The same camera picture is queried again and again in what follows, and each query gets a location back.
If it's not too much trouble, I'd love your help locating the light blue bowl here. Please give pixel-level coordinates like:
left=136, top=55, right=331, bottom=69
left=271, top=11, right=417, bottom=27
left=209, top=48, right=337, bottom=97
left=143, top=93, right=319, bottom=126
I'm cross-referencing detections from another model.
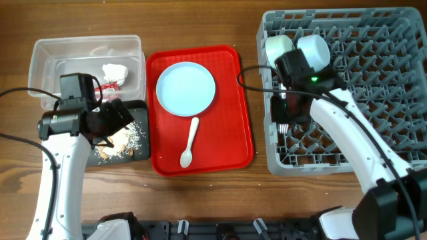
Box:
left=297, top=35, right=331, bottom=72

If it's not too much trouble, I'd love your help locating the red wrapper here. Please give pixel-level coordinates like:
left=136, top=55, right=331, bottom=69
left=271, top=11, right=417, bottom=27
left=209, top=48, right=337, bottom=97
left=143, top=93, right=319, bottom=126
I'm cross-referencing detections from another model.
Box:
left=95, top=82, right=119, bottom=93

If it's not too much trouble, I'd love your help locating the mint green bowl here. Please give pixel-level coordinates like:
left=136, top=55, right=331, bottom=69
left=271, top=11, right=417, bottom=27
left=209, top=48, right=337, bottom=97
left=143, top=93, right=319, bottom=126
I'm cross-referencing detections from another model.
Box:
left=266, top=35, right=295, bottom=69

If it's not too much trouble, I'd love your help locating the white plastic fork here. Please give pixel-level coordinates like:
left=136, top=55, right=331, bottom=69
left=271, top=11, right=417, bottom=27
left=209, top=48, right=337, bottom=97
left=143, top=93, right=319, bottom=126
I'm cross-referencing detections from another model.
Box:
left=278, top=123, right=289, bottom=134

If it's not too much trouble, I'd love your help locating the light blue plate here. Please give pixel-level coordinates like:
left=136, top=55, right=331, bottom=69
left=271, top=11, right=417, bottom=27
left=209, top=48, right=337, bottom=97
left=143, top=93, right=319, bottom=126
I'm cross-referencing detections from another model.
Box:
left=155, top=61, right=216, bottom=117

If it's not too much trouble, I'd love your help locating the white plastic spoon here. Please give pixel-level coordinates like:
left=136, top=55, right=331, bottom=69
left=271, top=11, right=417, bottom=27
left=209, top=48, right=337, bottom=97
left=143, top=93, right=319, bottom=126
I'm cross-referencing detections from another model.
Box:
left=180, top=117, right=199, bottom=168

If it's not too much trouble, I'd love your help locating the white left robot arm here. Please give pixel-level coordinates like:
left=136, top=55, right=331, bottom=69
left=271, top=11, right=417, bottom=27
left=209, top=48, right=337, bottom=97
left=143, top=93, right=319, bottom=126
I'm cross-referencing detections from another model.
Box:
left=27, top=73, right=134, bottom=239

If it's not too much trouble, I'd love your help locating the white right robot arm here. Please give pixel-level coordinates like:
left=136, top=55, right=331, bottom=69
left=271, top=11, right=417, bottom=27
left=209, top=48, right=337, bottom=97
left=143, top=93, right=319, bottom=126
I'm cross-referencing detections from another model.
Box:
left=272, top=49, right=426, bottom=239

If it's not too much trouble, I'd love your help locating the rice food waste pile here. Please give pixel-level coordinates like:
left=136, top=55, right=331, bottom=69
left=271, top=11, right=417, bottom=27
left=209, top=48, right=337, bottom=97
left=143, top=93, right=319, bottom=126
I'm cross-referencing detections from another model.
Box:
left=95, top=123, right=147, bottom=160

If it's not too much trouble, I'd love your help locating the black waste tray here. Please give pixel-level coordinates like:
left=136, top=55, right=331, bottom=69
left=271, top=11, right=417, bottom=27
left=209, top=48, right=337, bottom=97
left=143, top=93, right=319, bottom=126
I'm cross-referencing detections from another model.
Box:
left=86, top=100, right=150, bottom=167

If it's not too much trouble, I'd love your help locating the clear plastic waste bin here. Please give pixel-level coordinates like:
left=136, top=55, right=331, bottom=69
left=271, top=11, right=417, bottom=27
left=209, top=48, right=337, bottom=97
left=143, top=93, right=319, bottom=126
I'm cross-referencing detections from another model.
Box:
left=28, top=35, right=146, bottom=101

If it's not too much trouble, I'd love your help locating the grey dishwasher rack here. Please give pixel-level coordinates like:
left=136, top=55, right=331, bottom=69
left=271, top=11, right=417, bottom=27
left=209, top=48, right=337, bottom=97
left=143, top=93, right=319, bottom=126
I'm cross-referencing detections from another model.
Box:
left=256, top=7, right=426, bottom=176

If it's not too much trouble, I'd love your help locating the white crumpled tissue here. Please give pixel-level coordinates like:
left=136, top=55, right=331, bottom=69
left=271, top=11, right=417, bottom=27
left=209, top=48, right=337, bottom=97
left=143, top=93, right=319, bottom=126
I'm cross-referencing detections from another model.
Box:
left=102, top=63, right=129, bottom=86

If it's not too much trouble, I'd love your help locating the red serving tray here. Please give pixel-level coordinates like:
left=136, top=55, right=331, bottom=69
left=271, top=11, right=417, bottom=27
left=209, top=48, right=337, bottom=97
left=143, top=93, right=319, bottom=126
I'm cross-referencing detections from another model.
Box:
left=145, top=45, right=254, bottom=177

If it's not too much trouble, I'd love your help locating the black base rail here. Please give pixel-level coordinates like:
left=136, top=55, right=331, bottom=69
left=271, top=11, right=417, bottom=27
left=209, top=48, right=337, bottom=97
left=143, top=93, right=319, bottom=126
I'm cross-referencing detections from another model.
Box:
left=81, top=211, right=321, bottom=240

